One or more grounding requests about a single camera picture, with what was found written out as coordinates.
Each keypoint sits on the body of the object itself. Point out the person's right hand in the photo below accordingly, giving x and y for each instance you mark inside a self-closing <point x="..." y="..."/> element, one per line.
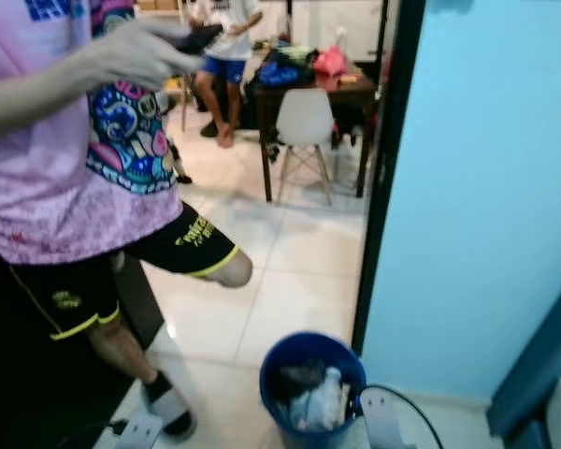
<point x="145" y="54"/>

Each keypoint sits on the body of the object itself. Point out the person's right forearm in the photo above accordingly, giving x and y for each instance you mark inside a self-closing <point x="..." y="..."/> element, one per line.
<point x="37" y="98"/>

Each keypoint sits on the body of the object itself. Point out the person in white shirt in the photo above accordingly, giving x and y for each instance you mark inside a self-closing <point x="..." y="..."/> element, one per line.
<point x="238" y="28"/>

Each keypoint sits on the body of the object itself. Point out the black blue backpack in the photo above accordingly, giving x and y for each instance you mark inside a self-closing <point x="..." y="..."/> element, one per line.
<point x="280" y="75"/>

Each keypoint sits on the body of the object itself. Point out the person in pink shirt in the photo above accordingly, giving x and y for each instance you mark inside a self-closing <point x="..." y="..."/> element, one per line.
<point x="56" y="178"/>

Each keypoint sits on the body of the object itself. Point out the white plastic chair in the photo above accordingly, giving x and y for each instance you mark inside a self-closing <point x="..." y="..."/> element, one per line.
<point x="304" y="117"/>

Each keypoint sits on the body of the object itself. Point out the pink bag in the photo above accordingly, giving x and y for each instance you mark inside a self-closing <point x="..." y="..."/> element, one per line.
<point x="330" y="63"/>

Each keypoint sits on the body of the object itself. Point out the small white bottle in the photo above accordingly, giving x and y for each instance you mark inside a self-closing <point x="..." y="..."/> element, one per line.
<point x="343" y="40"/>

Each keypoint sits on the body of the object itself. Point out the brown wooden table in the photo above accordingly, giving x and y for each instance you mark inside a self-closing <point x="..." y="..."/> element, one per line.
<point x="351" y="89"/>

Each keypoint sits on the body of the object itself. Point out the blue trash bin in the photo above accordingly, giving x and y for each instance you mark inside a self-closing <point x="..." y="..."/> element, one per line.
<point x="313" y="344"/>

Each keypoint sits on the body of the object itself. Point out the dark crumpled trash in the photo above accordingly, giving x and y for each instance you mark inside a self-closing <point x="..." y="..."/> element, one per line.
<point x="292" y="379"/>

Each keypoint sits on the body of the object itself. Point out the clear plastic bottle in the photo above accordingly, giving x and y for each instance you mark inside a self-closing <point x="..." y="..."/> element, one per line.
<point x="332" y="398"/>

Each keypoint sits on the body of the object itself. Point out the black door frame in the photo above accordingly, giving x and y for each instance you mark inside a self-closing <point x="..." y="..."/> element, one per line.
<point x="397" y="140"/>

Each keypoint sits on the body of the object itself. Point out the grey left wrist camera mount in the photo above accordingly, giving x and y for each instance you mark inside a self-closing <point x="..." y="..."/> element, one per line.
<point x="140" y="432"/>

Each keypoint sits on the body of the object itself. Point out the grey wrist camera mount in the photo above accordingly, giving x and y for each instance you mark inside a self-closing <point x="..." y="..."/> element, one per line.
<point x="381" y="421"/>
<point x="140" y="432"/>

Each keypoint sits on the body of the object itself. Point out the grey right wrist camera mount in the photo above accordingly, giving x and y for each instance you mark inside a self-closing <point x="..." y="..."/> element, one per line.
<point x="381" y="421"/>

